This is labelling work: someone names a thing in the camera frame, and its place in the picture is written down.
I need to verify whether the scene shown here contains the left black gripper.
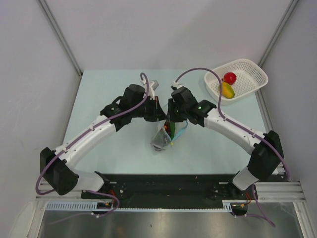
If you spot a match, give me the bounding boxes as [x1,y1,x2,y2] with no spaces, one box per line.
[131,96,167,122]

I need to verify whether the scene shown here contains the green fake vegetable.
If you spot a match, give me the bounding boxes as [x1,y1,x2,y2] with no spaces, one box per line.
[166,122,176,140]

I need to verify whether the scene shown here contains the clear zip top bag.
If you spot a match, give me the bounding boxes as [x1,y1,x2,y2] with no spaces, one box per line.
[152,120,189,151]

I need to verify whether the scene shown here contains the yellow fake fruit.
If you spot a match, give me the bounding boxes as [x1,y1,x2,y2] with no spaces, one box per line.
[218,82,235,99]

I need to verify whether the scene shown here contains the red fake tomato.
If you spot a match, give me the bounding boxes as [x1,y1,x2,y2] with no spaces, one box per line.
[223,72,237,85]

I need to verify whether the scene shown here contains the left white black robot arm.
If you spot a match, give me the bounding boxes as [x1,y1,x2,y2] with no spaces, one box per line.
[40,80,166,198]

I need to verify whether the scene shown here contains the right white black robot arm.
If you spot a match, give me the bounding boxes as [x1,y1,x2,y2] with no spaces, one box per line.
[168,87,283,199]

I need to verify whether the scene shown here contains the dark purple fake grapes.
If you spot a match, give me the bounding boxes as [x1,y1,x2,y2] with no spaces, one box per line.
[150,134,166,151]

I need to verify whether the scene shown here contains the white perforated plastic basket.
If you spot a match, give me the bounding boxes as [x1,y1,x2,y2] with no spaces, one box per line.
[213,59,268,105]

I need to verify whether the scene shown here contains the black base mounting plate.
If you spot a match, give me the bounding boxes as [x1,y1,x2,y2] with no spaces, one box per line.
[81,174,258,204]

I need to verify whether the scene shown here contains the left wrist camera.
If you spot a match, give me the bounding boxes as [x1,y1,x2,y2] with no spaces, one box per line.
[141,79,159,100]

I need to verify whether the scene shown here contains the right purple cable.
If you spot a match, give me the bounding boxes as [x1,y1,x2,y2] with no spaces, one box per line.
[174,67,291,181]

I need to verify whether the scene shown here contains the purple cable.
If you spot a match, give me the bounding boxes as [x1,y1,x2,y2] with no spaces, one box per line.
[35,72,151,195]
[174,67,291,181]

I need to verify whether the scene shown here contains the white slotted cable duct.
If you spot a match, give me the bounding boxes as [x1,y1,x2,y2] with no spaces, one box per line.
[45,201,247,213]

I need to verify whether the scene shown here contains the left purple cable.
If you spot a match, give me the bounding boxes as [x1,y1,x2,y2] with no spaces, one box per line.
[35,72,151,195]

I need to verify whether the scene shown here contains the left aluminium frame post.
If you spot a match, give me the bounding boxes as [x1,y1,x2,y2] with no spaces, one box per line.
[36,0,83,78]

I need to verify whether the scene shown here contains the aluminium frame post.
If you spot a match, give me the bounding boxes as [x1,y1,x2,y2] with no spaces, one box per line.
[36,0,83,78]
[258,0,301,67]

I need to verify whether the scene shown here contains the right aluminium frame post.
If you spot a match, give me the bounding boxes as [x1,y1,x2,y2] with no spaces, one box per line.
[258,0,301,67]

